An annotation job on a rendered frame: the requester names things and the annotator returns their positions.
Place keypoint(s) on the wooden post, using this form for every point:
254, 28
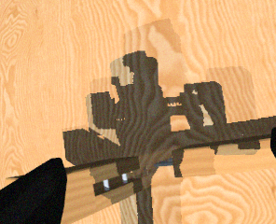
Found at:
92, 187

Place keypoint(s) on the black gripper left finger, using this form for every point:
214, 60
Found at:
37, 197

